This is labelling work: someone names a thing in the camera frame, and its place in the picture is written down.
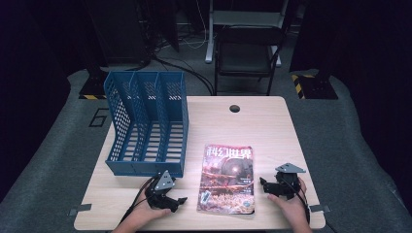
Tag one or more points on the black metal chair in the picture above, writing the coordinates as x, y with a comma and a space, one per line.
210, 32

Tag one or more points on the grey tape strip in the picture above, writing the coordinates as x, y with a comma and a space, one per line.
79, 208
319, 208

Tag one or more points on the dark equipment cabinet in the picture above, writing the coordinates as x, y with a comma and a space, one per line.
116, 32

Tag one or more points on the striped black stand base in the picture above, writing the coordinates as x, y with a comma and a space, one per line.
92, 87
319, 87

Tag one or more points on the person's left hand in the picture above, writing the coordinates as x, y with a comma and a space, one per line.
145, 213

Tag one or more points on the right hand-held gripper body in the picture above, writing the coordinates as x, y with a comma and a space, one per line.
285, 184

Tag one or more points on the person's right hand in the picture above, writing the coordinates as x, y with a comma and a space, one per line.
293, 210

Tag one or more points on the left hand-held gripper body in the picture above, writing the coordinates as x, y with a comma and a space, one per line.
158, 194

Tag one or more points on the red cover magazine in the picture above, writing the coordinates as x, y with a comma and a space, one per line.
226, 184

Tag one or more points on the blue plastic file rack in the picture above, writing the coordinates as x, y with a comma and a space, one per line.
146, 97

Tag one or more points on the black folding chair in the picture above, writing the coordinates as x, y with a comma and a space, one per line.
247, 51

